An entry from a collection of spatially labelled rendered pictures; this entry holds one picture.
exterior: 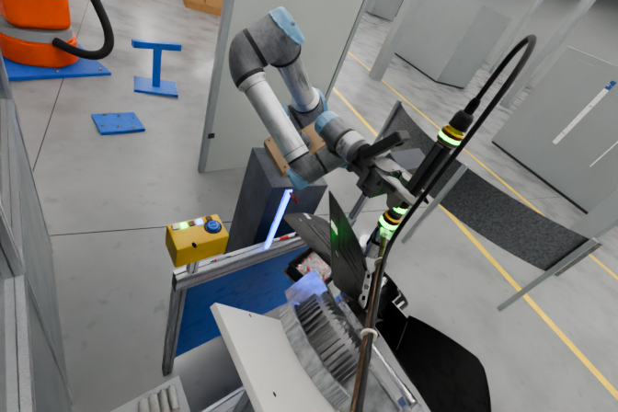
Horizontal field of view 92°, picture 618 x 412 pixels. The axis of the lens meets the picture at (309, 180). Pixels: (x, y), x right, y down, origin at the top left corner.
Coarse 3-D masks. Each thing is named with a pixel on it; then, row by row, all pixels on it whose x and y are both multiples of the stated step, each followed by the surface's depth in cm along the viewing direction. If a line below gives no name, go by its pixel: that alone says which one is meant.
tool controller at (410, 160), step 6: (408, 150) 147; (414, 150) 150; (420, 150) 153; (384, 156) 140; (390, 156) 138; (396, 156) 138; (402, 156) 141; (408, 156) 144; (414, 156) 146; (420, 156) 149; (396, 162) 136; (402, 162) 138; (408, 162) 141; (414, 162) 143; (420, 162) 146; (408, 168) 137; (414, 168) 140
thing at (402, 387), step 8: (376, 352) 77; (384, 360) 76; (384, 368) 76; (392, 368) 76; (392, 376) 75; (400, 384) 74; (400, 392) 74; (408, 392) 74; (408, 400) 73; (416, 400) 73
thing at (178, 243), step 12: (216, 216) 99; (168, 228) 89; (180, 228) 91; (192, 228) 92; (204, 228) 93; (168, 240) 90; (180, 240) 88; (192, 240) 89; (204, 240) 90; (216, 240) 92; (168, 252) 93; (180, 252) 86; (192, 252) 90; (204, 252) 93; (216, 252) 97; (180, 264) 90
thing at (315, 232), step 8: (288, 216) 93; (296, 216) 96; (304, 216) 99; (312, 216) 102; (296, 224) 92; (304, 224) 94; (312, 224) 96; (320, 224) 99; (328, 224) 103; (296, 232) 90; (304, 232) 91; (312, 232) 93; (320, 232) 94; (328, 232) 97; (304, 240) 88; (312, 240) 90; (320, 240) 91; (328, 240) 92; (312, 248) 87; (320, 248) 88; (328, 248) 89; (320, 256) 86; (328, 256) 87; (328, 264) 85
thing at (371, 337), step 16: (528, 48) 43; (512, 80) 44; (480, 96) 53; (496, 96) 45; (464, 144) 50; (448, 160) 52; (416, 208) 58; (400, 224) 61; (384, 256) 61; (368, 336) 48; (368, 352) 45; (368, 368) 44
